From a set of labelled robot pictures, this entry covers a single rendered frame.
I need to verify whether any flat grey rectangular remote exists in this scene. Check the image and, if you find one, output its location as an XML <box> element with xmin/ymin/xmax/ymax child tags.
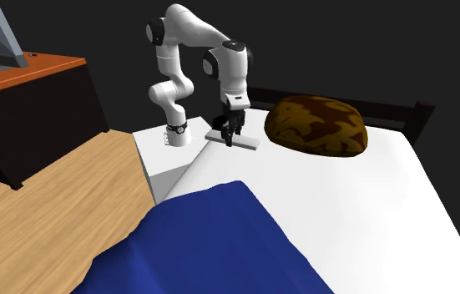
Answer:
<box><xmin>205</xmin><ymin>129</ymin><xmax>260</xmax><ymax>151</ymax></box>

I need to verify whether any white bed with dark frame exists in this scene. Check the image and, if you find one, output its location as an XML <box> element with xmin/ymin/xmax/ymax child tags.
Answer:
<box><xmin>159</xmin><ymin>85</ymin><xmax>460</xmax><ymax>294</ymax></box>

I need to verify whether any blue blanket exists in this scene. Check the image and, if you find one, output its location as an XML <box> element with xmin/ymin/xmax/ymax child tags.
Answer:
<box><xmin>68</xmin><ymin>180</ymin><xmax>335</xmax><ymax>294</ymax></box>

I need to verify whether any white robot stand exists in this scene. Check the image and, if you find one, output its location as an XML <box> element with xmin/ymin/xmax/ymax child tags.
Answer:
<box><xmin>132</xmin><ymin>115</ymin><xmax>214</xmax><ymax>205</ymax></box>

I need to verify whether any dark desk with orange top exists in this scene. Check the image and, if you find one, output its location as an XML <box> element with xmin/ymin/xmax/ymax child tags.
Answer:
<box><xmin>0</xmin><ymin>52</ymin><xmax>110</xmax><ymax>191</ymax></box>

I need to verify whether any brown patterned pillow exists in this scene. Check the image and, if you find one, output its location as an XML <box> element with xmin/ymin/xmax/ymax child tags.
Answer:
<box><xmin>264</xmin><ymin>94</ymin><xmax>369</xmax><ymax>158</ymax></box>

